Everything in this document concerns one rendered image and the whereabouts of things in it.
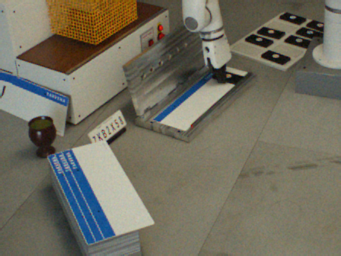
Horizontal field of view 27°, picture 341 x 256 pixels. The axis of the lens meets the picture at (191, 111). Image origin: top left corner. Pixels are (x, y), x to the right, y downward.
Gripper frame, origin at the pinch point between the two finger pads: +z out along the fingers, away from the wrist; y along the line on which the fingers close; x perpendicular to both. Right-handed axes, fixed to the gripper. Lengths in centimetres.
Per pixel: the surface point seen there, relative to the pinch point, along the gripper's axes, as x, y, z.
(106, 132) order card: 15.2, -44.6, -1.9
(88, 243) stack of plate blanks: -19, -92, -2
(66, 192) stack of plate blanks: -2, -80, -6
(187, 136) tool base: -6.4, -32.6, 3.8
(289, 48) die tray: -7.0, 36.5, 5.3
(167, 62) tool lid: 11.6, -12.5, -10.7
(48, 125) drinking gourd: 24, -58, -11
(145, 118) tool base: 10.8, -30.7, 0.4
